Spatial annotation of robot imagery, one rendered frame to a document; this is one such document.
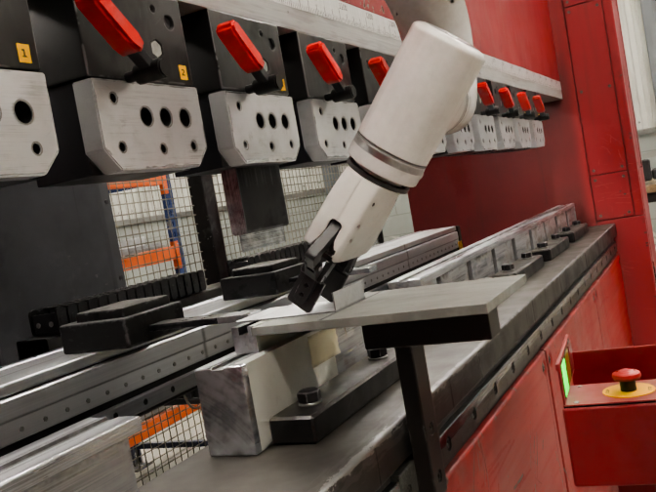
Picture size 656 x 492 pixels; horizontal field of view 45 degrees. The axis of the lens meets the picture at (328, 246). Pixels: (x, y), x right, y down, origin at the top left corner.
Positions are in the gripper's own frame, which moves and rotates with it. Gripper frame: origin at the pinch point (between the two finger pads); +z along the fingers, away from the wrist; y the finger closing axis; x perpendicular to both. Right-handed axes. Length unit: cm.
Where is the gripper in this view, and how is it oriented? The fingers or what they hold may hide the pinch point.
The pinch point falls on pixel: (317, 288)
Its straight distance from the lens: 91.9
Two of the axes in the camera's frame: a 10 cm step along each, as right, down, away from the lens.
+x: 7.9, 5.3, -3.0
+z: -4.4, 8.4, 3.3
